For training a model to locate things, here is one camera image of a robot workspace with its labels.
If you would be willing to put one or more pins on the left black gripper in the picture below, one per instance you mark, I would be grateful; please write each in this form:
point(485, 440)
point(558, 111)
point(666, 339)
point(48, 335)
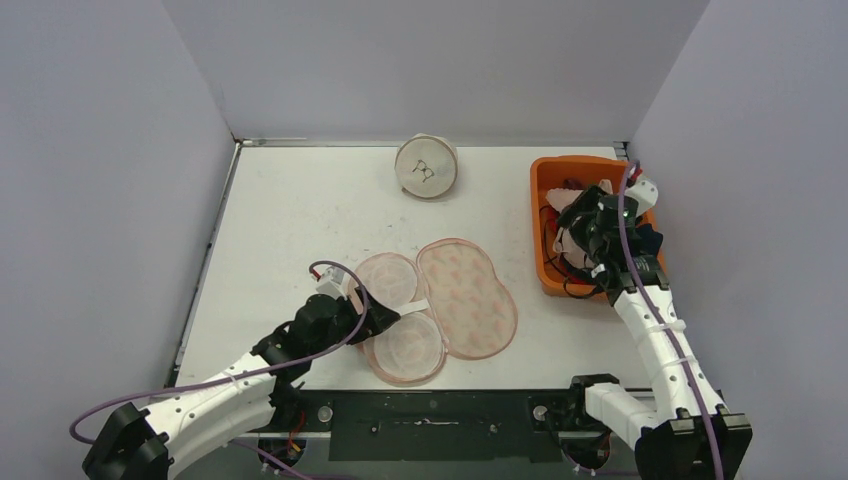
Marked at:
point(377, 318)

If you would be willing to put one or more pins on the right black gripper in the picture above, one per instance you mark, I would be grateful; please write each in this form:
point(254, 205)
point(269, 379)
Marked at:
point(582, 229)

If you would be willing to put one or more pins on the beige pink lace bra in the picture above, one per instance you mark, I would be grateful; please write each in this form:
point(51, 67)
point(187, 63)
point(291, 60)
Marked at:
point(572, 243)

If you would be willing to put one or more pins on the floral mesh laundry bag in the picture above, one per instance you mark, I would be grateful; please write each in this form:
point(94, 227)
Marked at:
point(451, 304)

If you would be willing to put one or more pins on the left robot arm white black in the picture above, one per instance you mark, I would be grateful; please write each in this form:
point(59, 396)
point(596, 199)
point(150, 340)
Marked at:
point(161, 439)

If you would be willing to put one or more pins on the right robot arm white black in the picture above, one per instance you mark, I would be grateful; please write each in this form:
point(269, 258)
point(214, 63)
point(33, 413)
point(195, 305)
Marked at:
point(689, 432)

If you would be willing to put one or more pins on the round white mesh laundry bag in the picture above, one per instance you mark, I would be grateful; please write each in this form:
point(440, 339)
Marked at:
point(426, 166)

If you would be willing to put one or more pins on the maroon garment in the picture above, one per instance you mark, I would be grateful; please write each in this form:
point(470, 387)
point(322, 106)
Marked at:
point(573, 184)

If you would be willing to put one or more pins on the orange plastic bin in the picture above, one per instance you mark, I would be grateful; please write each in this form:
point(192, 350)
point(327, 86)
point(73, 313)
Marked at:
point(550, 172)

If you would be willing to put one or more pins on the navy blue garment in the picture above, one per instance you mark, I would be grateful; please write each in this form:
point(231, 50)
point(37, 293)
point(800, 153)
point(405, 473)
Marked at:
point(650, 240)

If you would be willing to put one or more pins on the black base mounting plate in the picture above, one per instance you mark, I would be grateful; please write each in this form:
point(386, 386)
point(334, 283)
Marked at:
point(541, 426)

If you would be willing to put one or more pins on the red black strappy garment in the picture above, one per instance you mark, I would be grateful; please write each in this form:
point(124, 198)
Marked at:
point(569, 273)

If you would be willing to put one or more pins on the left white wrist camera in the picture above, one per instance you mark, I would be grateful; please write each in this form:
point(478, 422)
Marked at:
point(331, 282)

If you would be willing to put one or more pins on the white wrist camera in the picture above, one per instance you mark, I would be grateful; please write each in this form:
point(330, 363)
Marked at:
point(645, 192)
point(331, 282)

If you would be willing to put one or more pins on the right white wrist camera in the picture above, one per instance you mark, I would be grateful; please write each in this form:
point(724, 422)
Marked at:
point(645, 192)

